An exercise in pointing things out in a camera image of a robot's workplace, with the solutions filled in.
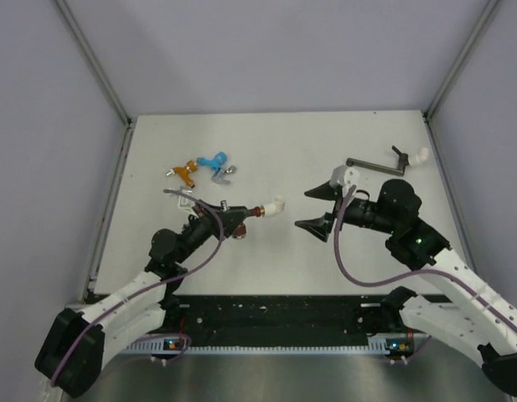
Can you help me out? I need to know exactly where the grey long-spout faucet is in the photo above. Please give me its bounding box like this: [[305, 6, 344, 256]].
[[345, 146, 410, 177]]

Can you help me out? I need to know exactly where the white elbow pipe fitting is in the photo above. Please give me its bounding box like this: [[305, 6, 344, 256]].
[[261, 196, 286, 218]]

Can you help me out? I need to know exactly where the yellow water faucet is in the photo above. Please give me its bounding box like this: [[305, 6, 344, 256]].
[[165, 160, 198, 188]]

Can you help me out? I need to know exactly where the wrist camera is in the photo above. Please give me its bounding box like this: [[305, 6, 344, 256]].
[[328, 165, 360, 190], [163, 186, 195, 214]]

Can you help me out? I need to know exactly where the aluminium corner frame post left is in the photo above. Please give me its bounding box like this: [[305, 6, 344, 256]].
[[51, 0, 132, 126]]

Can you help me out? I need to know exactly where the blue water faucet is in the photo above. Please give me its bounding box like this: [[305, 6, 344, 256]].
[[196, 152, 228, 172]]

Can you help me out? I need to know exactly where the white elbow fitting on faucet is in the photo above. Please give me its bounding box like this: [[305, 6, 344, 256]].
[[409, 147, 429, 167]]

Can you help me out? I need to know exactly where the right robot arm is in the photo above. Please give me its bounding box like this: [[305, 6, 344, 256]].
[[295, 179, 517, 398]]

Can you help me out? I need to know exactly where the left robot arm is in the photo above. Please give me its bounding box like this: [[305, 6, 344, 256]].
[[34, 202, 253, 398]]

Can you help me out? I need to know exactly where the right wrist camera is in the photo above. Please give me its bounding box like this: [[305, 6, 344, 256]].
[[328, 165, 360, 190]]

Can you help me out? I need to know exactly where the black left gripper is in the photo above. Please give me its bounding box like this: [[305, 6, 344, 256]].
[[173, 199, 250, 264]]

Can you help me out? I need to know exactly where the aluminium corner frame post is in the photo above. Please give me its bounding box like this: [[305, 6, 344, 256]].
[[423, 0, 504, 122], [51, 0, 132, 126]]

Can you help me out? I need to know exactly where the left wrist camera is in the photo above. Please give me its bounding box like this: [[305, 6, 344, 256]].
[[163, 186, 195, 214]]

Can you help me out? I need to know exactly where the chrome water faucet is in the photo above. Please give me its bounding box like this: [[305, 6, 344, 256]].
[[211, 165, 237, 185]]

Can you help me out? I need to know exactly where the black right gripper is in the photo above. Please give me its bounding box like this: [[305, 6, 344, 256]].
[[294, 180, 396, 241]]

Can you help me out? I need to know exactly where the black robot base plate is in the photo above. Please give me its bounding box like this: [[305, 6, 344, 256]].
[[158, 296, 407, 348]]

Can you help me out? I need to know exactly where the brown water faucet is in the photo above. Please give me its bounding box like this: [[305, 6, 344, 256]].
[[220, 200, 264, 239]]

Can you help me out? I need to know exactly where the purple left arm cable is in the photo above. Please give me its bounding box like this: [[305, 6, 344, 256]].
[[50, 196, 225, 389]]

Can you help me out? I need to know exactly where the grey slotted cable duct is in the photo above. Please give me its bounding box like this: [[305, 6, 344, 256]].
[[116, 337, 415, 358]]

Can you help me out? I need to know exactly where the aluminium corner frame post right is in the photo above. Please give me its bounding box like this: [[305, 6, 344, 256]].
[[423, 0, 504, 122]]

